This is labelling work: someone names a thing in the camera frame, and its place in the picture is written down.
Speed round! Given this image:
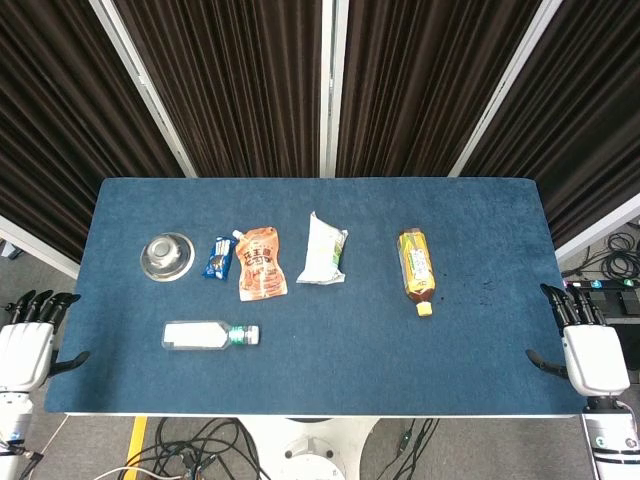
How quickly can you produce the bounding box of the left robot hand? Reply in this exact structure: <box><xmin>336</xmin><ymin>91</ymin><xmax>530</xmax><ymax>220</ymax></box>
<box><xmin>0</xmin><ymin>289</ymin><xmax>91</xmax><ymax>392</ymax></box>

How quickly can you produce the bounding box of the yellow floor tape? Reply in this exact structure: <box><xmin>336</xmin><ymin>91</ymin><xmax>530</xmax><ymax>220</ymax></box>
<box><xmin>126</xmin><ymin>417</ymin><xmax>150</xmax><ymax>469</ymax></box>

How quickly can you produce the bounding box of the blue table mat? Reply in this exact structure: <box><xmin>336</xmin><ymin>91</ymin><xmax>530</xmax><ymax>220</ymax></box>
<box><xmin>43</xmin><ymin>177</ymin><xmax>599</xmax><ymax>416</ymax></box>

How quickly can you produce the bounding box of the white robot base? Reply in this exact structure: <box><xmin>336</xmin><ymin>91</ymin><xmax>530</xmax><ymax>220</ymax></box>
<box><xmin>238</xmin><ymin>416</ymin><xmax>377</xmax><ymax>480</ymax></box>

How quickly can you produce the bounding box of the steel bowl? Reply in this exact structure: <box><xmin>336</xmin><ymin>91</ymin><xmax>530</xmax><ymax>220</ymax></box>
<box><xmin>140</xmin><ymin>231</ymin><xmax>196</xmax><ymax>283</ymax></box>

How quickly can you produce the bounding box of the white snack bag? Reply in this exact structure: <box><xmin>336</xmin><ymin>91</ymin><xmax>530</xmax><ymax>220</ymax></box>
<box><xmin>295</xmin><ymin>211</ymin><xmax>349</xmax><ymax>286</ymax></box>

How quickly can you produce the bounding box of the white floor cable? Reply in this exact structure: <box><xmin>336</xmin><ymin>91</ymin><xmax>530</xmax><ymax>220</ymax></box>
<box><xmin>94</xmin><ymin>465</ymin><xmax>157</xmax><ymax>480</ymax></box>

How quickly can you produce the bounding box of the white partition post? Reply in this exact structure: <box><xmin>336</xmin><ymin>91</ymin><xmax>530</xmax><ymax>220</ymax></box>
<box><xmin>89</xmin><ymin>0</ymin><xmax>199</xmax><ymax>179</ymax></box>
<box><xmin>448</xmin><ymin>0</ymin><xmax>572</xmax><ymax>178</ymax></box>
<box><xmin>319</xmin><ymin>0</ymin><xmax>350</xmax><ymax>179</ymax></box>

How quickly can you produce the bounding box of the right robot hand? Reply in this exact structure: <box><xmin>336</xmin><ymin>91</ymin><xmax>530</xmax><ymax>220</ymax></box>
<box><xmin>525</xmin><ymin>283</ymin><xmax>631</xmax><ymax>397</ymax></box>

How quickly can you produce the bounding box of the transparent plastic bottle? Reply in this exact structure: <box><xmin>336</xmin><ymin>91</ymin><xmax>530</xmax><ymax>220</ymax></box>
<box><xmin>161</xmin><ymin>321</ymin><xmax>251</xmax><ymax>352</ymax></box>

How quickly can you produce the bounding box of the yellow tea bottle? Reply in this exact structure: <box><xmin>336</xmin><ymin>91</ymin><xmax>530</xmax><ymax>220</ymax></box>
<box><xmin>397</xmin><ymin>228</ymin><xmax>436</xmax><ymax>318</ymax></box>

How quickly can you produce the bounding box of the white partition rail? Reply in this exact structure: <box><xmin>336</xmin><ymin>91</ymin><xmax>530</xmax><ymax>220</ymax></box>
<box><xmin>554</xmin><ymin>204</ymin><xmax>640</xmax><ymax>264</ymax></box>
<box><xmin>0</xmin><ymin>214</ymin><xmax>81</xmax><ymax>280</ymax></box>

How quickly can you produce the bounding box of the dark brown curtain panel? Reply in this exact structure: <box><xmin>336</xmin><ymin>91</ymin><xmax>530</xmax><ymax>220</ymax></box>
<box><xmin>112</xmin><ymin>0</ymin><xmax>325</xmax><ymax>179</ymax></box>
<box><xmin>462</xmin><ymin>0</ymin><xmax>640</xmax><ymax>247</ymax></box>
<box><xmin>336</xmin><ymin>0</ymin><xmax>545</xmax><ymax>179</ymax></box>
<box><xmin>0</xmin><ymin>0</ymin><xmax>185</xmax><ymax>262</ymax></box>

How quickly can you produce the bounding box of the black foot pedal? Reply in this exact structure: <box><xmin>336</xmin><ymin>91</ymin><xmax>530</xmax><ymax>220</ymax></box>
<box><xmin>589</xmin><ymin>288</ymin><xmax>640</xmax><ymax>317</ymax></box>

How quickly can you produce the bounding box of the black floor cable bundle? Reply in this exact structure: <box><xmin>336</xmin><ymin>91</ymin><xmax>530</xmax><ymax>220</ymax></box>
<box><xmin>367</xmin><ymin>417</ymin><xmax>441</xmax><ymax>480</ymax></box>
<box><xmin>574</xmin><ymin>230</ymin><xmax>640</xmax><ymax>282</ymax></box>
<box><xmin>133</xmin><ymin>417</ymin><xmax>266</xmax><ymax>480</ymax></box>

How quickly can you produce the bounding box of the blue cookie packet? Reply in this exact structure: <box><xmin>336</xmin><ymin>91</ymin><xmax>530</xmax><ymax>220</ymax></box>
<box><xmin>201</xmin><ymin>235</ymin><xmax>238</xmax><ymax>281</ymax></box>

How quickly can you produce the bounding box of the orange spout pouch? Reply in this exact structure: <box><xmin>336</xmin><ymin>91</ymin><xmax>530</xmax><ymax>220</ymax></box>
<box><xmin>231</xmin><ymin>226</ymin><xmax>290</xmax><ymax>302</ymax></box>

